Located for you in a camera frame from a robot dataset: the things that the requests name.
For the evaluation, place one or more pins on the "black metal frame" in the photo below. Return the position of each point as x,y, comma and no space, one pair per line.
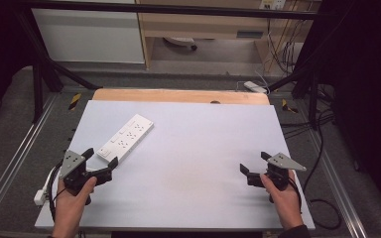
165,9

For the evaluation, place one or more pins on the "aluminium rail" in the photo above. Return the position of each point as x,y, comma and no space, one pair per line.
16,155
339,185

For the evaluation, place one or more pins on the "yellow black tape strip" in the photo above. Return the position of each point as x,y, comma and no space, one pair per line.
74,101
288,106

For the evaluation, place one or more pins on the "white wall socket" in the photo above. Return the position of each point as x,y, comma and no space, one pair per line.
272,4

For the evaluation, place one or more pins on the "office chair base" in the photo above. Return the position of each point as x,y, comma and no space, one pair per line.
182,42

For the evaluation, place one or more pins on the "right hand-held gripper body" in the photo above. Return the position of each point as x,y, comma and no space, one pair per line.
282,163

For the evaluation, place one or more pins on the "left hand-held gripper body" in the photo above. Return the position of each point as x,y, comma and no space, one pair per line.
73,165

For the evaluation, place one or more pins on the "white cabinet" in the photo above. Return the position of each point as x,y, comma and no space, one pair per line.
89,36

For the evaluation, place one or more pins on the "person's right hand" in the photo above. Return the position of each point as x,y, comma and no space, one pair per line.
286,205

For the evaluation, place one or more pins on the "small white floor power strip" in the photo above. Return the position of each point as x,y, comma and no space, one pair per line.
255,87

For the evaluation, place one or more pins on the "person's left hand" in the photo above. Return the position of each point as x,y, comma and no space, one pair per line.
69,206

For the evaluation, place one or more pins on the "white plug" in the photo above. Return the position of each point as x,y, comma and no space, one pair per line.
40,197

